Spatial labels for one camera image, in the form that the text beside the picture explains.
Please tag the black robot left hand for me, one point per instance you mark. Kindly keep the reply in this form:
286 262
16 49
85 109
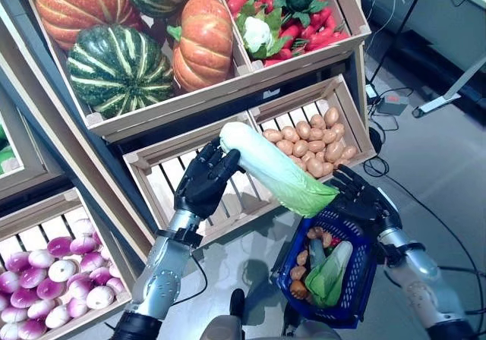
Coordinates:
201 184

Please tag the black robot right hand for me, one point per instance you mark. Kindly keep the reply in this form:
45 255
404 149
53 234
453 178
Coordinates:
368 211

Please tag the blue plastic shopping basket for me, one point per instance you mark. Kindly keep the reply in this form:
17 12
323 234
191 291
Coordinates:
360 271

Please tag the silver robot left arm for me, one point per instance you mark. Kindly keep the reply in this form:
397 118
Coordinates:
163 275

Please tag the potatoes in basket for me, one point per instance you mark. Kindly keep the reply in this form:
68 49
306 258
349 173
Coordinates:
298 288

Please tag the small red vegetable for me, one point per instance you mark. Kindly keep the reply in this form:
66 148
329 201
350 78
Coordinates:
335 242

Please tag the wooden slatted cabbage crate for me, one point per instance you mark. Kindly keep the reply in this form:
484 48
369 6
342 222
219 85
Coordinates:
167 148

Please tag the black round disc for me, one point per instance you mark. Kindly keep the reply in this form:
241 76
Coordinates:
376 140

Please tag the wooden pumpkin crate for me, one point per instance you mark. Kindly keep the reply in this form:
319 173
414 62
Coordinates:
182 106

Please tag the wooden display shelf rack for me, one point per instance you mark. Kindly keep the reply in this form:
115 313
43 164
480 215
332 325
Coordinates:
108 199

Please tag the grey box red button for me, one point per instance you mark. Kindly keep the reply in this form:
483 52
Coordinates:
393 104

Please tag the black power adapter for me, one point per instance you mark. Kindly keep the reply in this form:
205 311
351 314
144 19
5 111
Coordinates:
372 91

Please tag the purple white turnip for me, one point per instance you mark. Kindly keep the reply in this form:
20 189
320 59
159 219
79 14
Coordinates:
50 288
100 275
82 245
79 287
62 270
17 261
59 246
99 297
32 277
91 261
83 227
41 258
77 307

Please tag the white office desk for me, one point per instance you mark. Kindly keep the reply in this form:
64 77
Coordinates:
436 104

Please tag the wooden potato crate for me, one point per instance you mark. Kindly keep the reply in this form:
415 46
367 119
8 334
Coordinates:
296 98

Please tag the small orange pumpkin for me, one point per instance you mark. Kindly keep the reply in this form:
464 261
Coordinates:
203 44

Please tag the green pumpkin cream stripes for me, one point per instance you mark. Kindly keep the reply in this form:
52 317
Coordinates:
117 70

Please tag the white cauliflower with leaves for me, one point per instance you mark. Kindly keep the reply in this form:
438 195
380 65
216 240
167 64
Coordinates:
258 32

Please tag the wooden turnip crate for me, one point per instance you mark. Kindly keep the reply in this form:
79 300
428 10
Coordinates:
38 211

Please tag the grey wooden crate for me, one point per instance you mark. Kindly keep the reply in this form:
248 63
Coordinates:
34 173

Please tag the black tripod pole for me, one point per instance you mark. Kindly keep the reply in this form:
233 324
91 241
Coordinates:
399 29

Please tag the green leafy vegetable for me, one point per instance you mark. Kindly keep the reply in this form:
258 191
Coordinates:
5 158

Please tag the wooden carrot crate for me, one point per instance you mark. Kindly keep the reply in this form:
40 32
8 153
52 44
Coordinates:
349 8

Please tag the large orange pumpkin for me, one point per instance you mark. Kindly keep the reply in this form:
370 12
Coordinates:
83 6

